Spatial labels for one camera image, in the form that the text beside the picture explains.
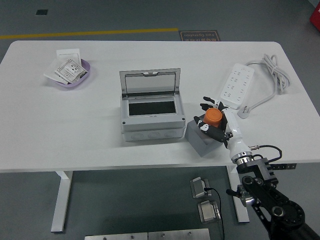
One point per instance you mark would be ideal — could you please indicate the white table leg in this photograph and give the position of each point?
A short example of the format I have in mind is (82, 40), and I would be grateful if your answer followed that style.
(61, 200)
(242, 215)

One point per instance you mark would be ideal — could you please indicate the plain white switch plate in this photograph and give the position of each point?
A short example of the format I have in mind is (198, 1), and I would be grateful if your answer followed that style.
(67, 53)

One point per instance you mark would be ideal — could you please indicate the grey metal plate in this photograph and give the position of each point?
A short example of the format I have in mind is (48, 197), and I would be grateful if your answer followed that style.
(115, 236)
(177, 235)

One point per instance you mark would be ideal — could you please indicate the silver foot pedal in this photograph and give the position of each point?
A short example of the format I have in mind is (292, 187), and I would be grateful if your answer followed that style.
(207, 212)
(198, 187)

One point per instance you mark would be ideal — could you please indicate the brown floor sign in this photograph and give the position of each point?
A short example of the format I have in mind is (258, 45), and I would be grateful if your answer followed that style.
(200, 35)

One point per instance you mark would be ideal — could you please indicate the white wall plate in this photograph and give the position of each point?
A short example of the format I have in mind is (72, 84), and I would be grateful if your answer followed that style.
(50, 72)

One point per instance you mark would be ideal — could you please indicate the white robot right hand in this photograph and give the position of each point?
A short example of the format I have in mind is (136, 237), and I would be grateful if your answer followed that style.
(235, 127)

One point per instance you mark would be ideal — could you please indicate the white socket plate, printed label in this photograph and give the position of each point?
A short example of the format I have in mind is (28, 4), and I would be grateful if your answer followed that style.
(70, 70)

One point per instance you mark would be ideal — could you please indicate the grey cube with round hole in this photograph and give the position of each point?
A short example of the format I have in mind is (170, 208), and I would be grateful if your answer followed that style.
(197, 142)

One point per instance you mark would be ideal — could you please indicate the red object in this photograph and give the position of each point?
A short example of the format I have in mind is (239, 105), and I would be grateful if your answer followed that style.
(315, 15)

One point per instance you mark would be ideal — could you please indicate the white power strip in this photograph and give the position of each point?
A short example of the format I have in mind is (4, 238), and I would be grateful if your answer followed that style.
(236, 85)

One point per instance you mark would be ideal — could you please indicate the orange cylinder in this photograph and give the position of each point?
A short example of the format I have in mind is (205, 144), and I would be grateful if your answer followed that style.
(213, 116)

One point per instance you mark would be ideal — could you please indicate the dark floor hatch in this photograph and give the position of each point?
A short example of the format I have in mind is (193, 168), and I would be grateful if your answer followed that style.
(41, 12)

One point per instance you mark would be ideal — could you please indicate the grey electrical box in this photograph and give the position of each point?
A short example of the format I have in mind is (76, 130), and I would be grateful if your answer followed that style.
(150, 120)

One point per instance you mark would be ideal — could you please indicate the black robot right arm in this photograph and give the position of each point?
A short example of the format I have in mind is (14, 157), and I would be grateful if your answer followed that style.
(265, 195)

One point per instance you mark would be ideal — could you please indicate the purple plastic tray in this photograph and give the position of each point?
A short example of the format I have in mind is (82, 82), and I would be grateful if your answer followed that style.
(75, 85)

